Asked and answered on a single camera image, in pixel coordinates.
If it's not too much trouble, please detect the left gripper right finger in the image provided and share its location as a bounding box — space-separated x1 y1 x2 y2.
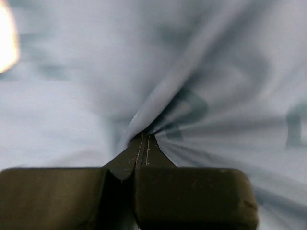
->
134 134 259 230

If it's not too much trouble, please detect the blue letter print pillowcase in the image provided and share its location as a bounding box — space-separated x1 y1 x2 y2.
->
0 0 307 230

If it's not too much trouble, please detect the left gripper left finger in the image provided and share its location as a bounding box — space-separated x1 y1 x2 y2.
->
0 134 144 230

